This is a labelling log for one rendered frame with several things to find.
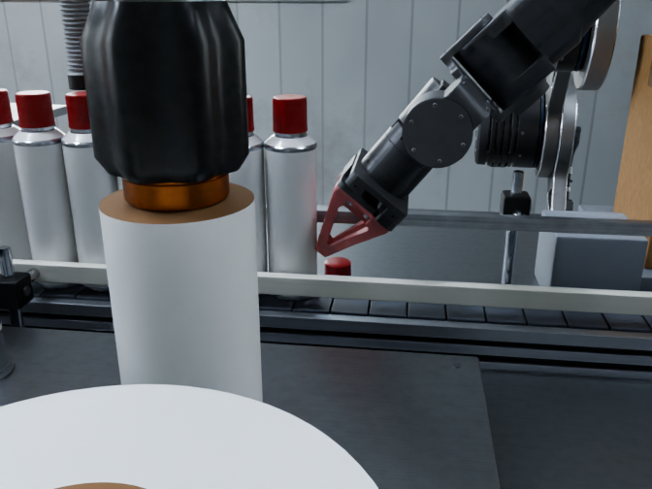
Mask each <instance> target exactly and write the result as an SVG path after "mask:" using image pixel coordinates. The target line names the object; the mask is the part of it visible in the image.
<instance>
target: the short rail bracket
mask: <svg viewBox="0 0 652 489"><path fill-rule="evenodd" d="M0 269H1V274H0V309H4V310H8V311H9V316H10V320H11V326H12V327H22V328H25V326H24V321H23V315H22V310H21V308H22V307H24V306H25V305H26V304H27V303H29V302H30V301H31V300H32V299H33V298H34V293H33V287H32V282H33V281H34V280H35V279H37V278H38V277H39V276H40V272H39V271H38V270H37V269H36V268H31V269H30V270H28V271H27V272H15V267H14V262H13V256H12V252H11V248H10V247H9V246H8V245H2V246H0Z"/></svg>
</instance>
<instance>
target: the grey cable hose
mask: <svg viewBox="0 0 652 489"><path fill-rule="evenodd" d="M59 1H60V2H61V3H60V4H59V5H60V6H61V7H62V8H61V9H59V10H60V11H62V13H61V15H62V16H63V17H62V18H61V19H62V20H64V21H63V22H62V24H63V25H64V26H63V27H62V28H63V29H64V30H65V31H63V33H64V34H65V36H64V38H65V39H66V40H65V41H64V42H65V43H66V45H65V46H64V47H66V48H67V49H65V51H67V52H68V53H67V54H66V55H67V56H68V58H67V59H66V60H68V61H69V62H68V63H67V64H68V65H69V67H68V69H69V70H70V71H69V72H68V74H67V76H68V83H69V89H71V90H85V83H84V75H83V67H82V53H81V45H80V39H81V36H82V31H83V29H84V26H85V23H86V19H87V16H88V13H89V10H90V8H89V6H90V5H91V4H90V3H88V2H89V1H90V0H59Z"/></svg>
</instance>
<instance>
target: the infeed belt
mask: <svg viewBox="0 0 652 489"><path fill-rule="evenodd" d="M32 287H33V293H34V297H44V298H60V299H77V300H93V301H111V297H110V291H109V292H90V291H87V290H85V289H83V288H82V285H81V284H78V285H76V286H73V287H70V288H66V289H59V290H47V289H43V288H40V287H38V286H37V284H36V281H33V282H32ZM258 299H259V310H275V311H292V312H308V313H325V314H341V315H358V316H374V317H391V318H407V319H424V320H440V321H457V322H473V323H490V324H506V325H523V326H539V327H556V328H572V329H589V330H606V331H622V332H639V333H652V315H636V314H619V313H601V312H584V311H566V310H532V309H515V308H497V307H480V306H462V305H445V304H427V303H410V302H392V301H376V300H358V299H341V298H323V297H311V298H309V299H306V300H303V301H294V302H290V301H282V300H279V299H276V298H274V297H273V296H271V294H266V295H265V296H263V297H261V298H258Z"/></svg>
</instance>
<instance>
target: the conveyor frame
mask: <svg viewBox="0 0 652 489"><path fill-rule="evenodd" d="M21 310H22V315H23V321H24V326H25V328H38V329H52V330H68V331H83V332H98V333H113V334H114V321H113V313H112V305H111V302H110V301H93V300H77V299H60V298H44V297H34V298H33V299H32V300H31V301H30V302H29V303H27V304H26V305H25V306H24V307H22V308H21ZM259 323H260V342H262V343H277V344H293V345H307V346H323V347H337V348H353V349H368V350H383V351H398V352H412V353H428V354H442V355H458V356H472V357H477V358H478V360H479V365H480V370H481V371H482V372H483V373H497V374H511V375H539V376H554V377H568V378H583V379H597V380H611V381H626V382H640V383H652V333H639V332H622V331H606V330H589V329H572V328H556V327H539V326H523V325H506V324H490V323H473V322H457V321H440V320H424V319H407V318H391V317H374V316H358V315H341V314H325V313H308V312H292V311H275V310H260V311H259Z"/></svg>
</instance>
